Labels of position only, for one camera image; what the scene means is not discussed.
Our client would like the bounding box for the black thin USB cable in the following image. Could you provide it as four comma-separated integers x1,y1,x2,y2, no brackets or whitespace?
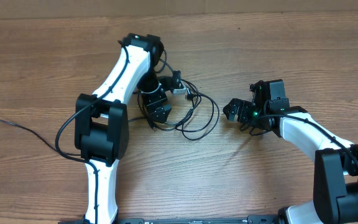
128,79,203,132

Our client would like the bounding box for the black USB-A cable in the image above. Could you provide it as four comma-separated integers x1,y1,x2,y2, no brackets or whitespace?
137,79,221,141

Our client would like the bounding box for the black braided USB cable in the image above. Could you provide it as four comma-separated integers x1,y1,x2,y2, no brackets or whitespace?
0,111,80,156

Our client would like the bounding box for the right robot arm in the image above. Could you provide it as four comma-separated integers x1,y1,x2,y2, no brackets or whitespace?
223,79,358,223

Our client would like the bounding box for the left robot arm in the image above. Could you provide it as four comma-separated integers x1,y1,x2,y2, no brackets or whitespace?
75,34,170,223

